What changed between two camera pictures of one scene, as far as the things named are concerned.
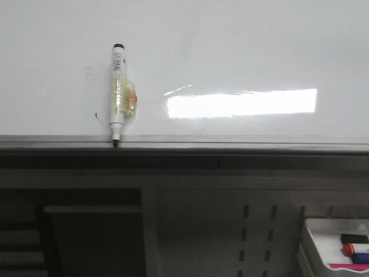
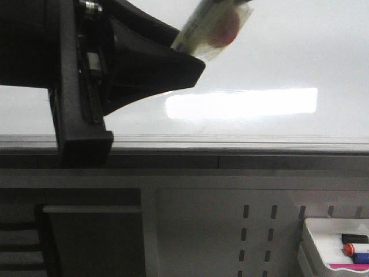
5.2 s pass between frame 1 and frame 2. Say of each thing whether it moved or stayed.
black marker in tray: stayed
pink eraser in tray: stayed
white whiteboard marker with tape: moved
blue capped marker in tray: stayed
